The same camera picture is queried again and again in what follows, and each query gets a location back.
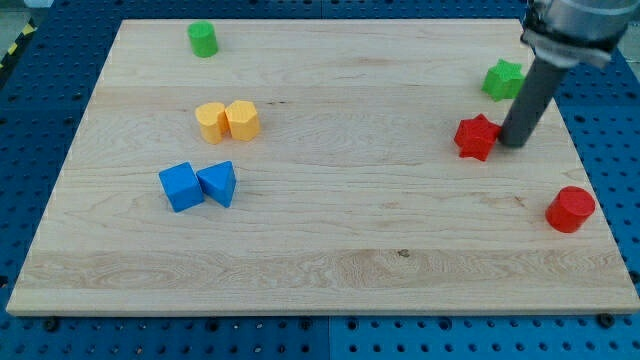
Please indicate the red star block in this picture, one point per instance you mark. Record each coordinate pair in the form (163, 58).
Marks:
(476, 137)

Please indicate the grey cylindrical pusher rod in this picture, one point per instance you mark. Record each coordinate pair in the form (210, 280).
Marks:
(539, 86)

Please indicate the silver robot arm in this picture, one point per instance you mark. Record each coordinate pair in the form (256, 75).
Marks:
(565, 33)

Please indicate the green star block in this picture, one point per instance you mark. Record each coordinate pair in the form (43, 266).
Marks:
(503, 80)

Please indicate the wooden board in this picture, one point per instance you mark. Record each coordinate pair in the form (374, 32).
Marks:
(351, 200)

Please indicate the yellow pentagon block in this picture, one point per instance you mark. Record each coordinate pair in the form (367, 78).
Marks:
(243, 120)

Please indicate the blue triangle block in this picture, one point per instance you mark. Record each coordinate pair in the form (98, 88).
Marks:
(218, 182)

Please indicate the yellow rounded block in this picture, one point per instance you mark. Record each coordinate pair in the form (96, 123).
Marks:
(212, 121)

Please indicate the blue cube block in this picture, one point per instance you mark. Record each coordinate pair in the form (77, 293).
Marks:
(181, 186)

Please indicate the green cylinder block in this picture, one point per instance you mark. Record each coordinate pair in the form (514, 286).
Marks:
(202, 38)

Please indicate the red cylinder block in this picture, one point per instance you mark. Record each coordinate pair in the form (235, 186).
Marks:
(570, 209)

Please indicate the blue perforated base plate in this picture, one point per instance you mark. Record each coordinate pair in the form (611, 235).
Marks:
(42, 99)

